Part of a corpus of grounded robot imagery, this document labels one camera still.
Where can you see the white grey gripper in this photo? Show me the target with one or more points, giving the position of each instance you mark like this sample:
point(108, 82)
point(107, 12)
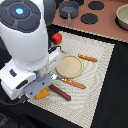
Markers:
point(16, 82)

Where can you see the yellow toy pastry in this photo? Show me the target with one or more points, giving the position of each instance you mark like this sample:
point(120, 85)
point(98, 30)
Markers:
point(43, 93)

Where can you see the brown toy sausage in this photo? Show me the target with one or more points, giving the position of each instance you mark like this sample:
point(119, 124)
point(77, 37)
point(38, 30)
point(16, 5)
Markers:
point(60, 92)

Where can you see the red toy pepper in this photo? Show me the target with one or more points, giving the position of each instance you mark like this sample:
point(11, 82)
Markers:
point(56, 38)

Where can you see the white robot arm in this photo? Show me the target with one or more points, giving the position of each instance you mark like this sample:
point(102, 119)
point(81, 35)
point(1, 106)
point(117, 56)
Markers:
point(23, 29)

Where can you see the beige woven placemat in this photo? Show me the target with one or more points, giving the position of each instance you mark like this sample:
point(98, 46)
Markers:
point(81, 108)

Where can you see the round beige plate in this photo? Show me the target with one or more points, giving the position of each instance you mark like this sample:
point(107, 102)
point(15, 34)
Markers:
point(70, 66)

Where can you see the small grey saucepan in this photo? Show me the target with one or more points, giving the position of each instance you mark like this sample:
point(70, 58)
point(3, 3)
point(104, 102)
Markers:
point(68, 9)

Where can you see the pink toy stove board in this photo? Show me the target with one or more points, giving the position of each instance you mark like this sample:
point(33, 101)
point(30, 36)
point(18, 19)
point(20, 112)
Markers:
point(105, 26)

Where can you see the cream bowl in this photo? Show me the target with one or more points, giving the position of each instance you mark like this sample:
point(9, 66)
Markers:
point(122, 15)

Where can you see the fork with orange handle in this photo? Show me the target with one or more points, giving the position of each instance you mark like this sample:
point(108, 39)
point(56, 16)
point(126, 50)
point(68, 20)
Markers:
point(68, 81)

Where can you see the knife with orange handle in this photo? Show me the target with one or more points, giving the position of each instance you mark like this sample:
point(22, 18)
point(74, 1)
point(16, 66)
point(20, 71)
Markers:
point(87, 58)

